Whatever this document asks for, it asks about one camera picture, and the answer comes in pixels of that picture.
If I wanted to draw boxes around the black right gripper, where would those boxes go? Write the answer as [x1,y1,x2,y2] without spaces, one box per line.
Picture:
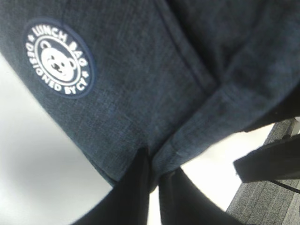
[233,135,300,183]

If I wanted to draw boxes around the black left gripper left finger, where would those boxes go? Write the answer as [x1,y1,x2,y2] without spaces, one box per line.
[77,149,150,225]

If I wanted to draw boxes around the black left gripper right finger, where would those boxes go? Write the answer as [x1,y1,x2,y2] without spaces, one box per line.
[158,168,242,225]

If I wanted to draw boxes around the dark navy lunch bag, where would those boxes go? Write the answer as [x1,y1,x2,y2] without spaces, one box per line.
[0,0,300,184]

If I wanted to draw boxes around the black floor cable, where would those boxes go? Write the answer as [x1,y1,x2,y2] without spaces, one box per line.
[271,179,300,195]

